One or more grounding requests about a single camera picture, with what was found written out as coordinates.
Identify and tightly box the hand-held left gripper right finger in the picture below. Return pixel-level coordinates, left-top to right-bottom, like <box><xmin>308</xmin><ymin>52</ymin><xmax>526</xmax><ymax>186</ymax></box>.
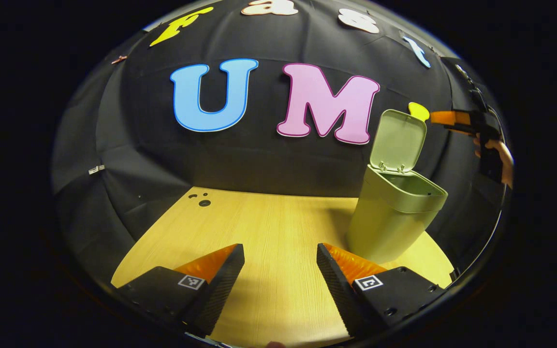
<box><xmin>316</xmin><ymin>242</ymin><xmax>447</xmax><ymax>338</ymax></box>

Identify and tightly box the wooden desktop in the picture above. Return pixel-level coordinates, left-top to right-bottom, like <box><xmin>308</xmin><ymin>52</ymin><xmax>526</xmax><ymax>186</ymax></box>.
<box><xmin>111</xmin><ymin>187</ymin><xmax>454</xmax><ymax>348</ymax></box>

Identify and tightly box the black backdrop cloth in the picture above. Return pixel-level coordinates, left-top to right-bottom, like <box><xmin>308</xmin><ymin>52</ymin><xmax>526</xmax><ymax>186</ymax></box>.
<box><xmin>51</xmin><ymin>0</ymin><xmax>509</xmax><ymax>286</ymax></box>

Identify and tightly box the pale green desktop garbage bin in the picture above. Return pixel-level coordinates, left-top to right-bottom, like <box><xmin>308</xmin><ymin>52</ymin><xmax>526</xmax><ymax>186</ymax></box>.
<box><xmin>347</xmin><ymin>109</ymin><xmax>449</xmax><ymax>265</ymax></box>

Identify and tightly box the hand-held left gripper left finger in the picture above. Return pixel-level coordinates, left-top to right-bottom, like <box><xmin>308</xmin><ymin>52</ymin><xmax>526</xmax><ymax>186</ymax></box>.
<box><xmin>113</xmin><ymin>243</ymin><xmax>246</xmax><ymax>338</ymax></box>

